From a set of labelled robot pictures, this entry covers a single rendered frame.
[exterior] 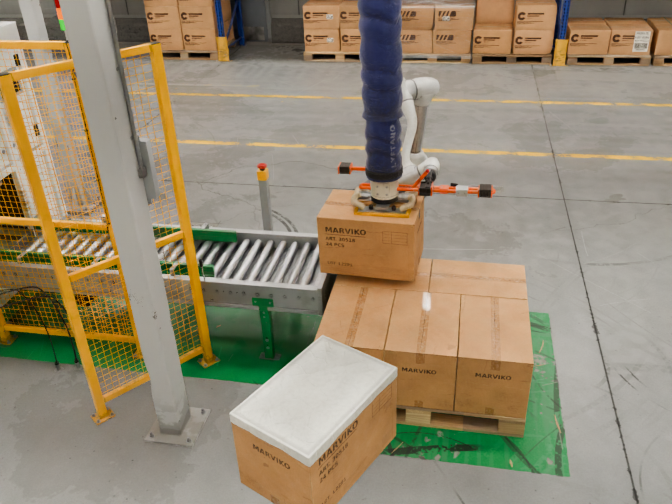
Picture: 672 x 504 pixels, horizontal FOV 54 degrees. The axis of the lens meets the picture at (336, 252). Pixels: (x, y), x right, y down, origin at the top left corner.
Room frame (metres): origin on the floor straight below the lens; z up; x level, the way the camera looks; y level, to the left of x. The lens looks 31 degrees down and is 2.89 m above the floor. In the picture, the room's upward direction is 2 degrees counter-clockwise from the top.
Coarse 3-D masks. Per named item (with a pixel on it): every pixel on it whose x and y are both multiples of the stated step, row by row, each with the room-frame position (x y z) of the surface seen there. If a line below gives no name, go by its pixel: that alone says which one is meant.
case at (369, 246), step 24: (336, 192) 3.91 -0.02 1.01; (336, 216) 3.57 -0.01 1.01; (360, 216) 3.56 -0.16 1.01; (336, 240) 3.55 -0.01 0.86; (360, 240) 3.51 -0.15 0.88; (384, 240) 3.47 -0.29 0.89; (408, 240) 3.43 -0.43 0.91; (336, 264) 3.55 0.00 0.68; (360, 264) 3.51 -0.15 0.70; (384, 264) 3.47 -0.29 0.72; (408, 264) 3.43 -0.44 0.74
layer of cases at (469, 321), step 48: (336, 288) 3.49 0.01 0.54; (384, 288) 3.47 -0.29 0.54; (432, 288) 3.44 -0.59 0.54; (480, 288) 3.42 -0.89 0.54; (336, 336) 3.00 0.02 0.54; (384, 336) 2.98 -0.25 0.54; (432, 336) 2.97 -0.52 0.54; (480, 336) 2.95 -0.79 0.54; (528, 336) 2.93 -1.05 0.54; (432, 384) 2.81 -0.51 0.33; (480, 384) 2.75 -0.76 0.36; (528, 384) 2.70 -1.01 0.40
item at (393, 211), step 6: (360, 210) 3.59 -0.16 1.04; (366, 210) 3.59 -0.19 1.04; (372, 210) 3.58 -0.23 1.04; (378, 210) 3.58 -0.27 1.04; (384, 210) 3.57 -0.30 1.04; (390, 210) 3.57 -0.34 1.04; (396, 210) 3.56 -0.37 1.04; (408, 210) 3.56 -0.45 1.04; (384, 216) 3.53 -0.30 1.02; (390, 216) 3.52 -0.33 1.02; (396, 216) 3.52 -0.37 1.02; (402, 216) 3.51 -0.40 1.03; (408, 216) 3.50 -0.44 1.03
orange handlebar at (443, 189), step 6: (354, 168) 3.98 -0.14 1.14; (360, 168) 3.97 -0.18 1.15; (360, 186) 3.69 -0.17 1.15; (366, 186) 3.68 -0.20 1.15; (402, 186) 3.66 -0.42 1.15; (408, 186) 3.65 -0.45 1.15; (438, 186) 3.62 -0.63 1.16; (444, 186) 3.60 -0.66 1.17; (450, 186) 3.60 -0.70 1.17; (444, 192) 3.56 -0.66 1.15; (450, 192) 3.55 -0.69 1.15; (468, 192) 3.53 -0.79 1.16; (474, 192) 3.52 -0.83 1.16
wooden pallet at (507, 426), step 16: (400, 416) 2.88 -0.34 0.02; (416, 416) 2.82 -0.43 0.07; (432, 416) 2.87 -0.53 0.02; (448, 416) 2.87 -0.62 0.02; (464, 416) 2.86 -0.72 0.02; (480, 416) 2.75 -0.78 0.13; (496, 416) 2.73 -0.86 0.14; (480, 432) 2.75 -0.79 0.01; (496, 432) 2.73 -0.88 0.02; (512, 432) 2.71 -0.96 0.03
